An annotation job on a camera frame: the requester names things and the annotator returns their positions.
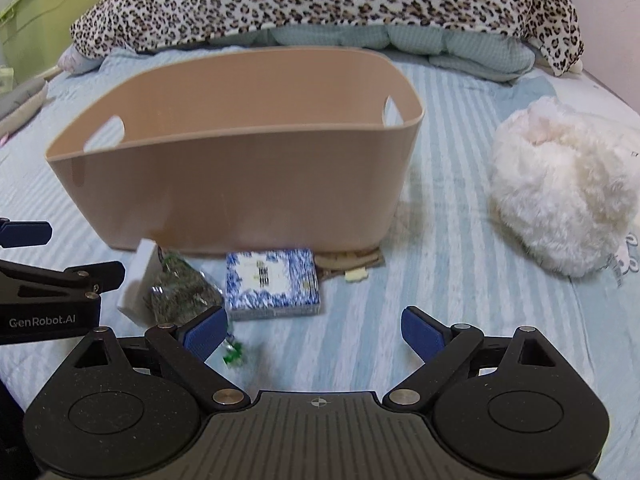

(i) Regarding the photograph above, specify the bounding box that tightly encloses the white pink cloth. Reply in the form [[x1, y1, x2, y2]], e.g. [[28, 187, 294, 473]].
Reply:
[[56, 42, 103, 77]]

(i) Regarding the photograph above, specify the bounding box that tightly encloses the white fluffy plush toy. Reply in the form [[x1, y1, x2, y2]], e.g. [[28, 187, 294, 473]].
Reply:
[[487, 96, 640, 279]]

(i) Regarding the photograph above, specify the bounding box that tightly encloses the striped light blue bedsheet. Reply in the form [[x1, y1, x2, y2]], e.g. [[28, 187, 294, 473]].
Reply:
[[0, 45, 640, 480]]

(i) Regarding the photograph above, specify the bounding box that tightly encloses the blue white patterned box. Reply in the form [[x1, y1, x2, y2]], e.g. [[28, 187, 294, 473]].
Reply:
[[224, 248, 322, 322]]

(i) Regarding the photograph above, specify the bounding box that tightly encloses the brown cardboard piece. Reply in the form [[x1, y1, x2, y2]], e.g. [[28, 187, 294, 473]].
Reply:
[[314, 245, 387, 281]]

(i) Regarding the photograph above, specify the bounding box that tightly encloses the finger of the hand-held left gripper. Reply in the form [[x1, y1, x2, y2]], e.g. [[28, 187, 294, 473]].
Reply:
[[0, 217, 54, 249], [0, 259, 127, 306]]

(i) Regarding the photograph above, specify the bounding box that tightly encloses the bag of dried green herbs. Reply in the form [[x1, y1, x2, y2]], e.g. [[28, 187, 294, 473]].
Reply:
[[149, 252, 227, 327]]

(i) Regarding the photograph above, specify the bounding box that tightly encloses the green white candy wrapper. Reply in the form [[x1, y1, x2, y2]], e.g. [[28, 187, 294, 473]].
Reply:
[[220, 332, 249, 369]]

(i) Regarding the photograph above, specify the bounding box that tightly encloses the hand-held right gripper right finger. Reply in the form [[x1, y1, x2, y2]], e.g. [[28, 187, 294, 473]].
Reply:
[[382, 305, 566, 408]]

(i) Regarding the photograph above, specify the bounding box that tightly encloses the beige plastic basket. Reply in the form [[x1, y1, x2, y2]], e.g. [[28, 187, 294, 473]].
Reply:
[[45, 46, 426, 256]]

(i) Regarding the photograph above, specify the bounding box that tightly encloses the small white box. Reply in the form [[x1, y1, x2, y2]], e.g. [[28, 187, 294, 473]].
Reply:
[[116, 238, 161, 323]]

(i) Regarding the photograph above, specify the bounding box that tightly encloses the light blue folded quilt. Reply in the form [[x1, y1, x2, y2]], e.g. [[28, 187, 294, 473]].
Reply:
[[207, 25, 537, 86]]

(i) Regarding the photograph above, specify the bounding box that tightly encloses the grey cloth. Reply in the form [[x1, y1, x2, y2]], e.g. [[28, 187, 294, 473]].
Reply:
[[0, 77, 51, 134]]

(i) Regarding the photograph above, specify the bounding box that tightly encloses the white printed cloth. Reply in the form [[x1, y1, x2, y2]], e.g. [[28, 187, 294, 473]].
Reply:
[[602, 232, 640, 292]]

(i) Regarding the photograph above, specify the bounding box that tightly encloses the green plastic storage box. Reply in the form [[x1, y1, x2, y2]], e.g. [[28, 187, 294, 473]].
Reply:
[[0, 0, 132, 87]]

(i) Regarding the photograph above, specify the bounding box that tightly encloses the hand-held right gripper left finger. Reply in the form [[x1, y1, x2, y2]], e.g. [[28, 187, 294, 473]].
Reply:
[[69, 306, 251, 407]]

